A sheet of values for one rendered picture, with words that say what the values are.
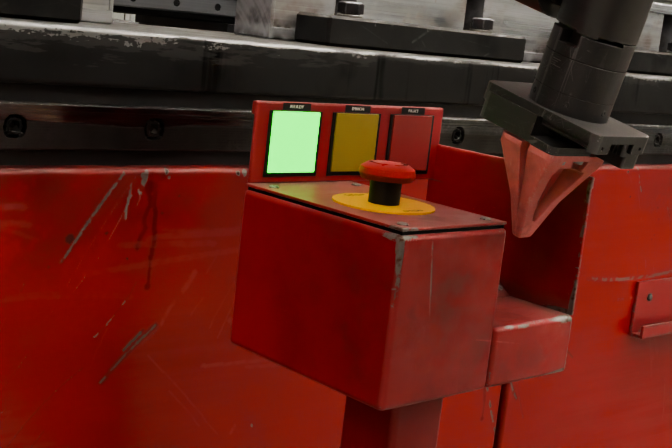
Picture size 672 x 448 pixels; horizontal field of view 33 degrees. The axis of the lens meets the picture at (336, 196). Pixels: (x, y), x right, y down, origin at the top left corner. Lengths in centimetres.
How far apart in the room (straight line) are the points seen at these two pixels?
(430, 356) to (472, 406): 54
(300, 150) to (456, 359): 19
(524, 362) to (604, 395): 66
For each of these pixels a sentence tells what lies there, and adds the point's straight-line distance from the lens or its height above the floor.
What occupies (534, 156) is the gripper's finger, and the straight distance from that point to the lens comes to 79.
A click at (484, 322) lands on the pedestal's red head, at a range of 79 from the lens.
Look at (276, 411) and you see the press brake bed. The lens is 110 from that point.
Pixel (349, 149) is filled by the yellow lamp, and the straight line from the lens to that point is 88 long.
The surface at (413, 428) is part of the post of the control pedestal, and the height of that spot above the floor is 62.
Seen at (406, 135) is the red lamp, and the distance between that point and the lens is 92.
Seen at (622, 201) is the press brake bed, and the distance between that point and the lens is 142.
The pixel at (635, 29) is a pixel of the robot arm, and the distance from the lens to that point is 79.
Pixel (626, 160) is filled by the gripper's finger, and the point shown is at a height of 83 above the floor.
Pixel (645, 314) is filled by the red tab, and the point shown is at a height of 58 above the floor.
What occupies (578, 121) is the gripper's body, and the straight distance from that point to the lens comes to 78.
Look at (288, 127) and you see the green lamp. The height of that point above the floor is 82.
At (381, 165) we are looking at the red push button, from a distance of 78.
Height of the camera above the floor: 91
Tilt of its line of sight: 9 degrees down
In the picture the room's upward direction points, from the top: 6 degrees clockwise
